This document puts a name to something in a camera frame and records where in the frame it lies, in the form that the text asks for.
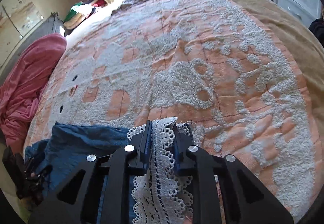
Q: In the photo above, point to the peach bear pattern bedspread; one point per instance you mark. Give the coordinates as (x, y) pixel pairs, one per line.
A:
(245, 76)

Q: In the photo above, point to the pile of folded clothes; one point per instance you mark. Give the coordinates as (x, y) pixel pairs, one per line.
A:
(80, 11)

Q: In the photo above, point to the blue denim pants lace trim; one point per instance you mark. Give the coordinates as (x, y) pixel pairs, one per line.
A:
(159, 196)

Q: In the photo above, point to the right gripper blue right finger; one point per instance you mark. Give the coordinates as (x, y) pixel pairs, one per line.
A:
(224, 189)

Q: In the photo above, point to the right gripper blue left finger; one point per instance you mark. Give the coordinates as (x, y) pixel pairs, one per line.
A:
(97, 190)

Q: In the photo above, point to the clothes heap on chair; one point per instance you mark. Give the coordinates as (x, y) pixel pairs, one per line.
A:
(317, 28)

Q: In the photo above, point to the cherry blossom wall painting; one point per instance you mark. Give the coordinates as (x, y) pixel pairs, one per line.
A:
(18, 18)

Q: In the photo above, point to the pink crumpled blanket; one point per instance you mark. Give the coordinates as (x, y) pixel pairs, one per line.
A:
(22, 89)

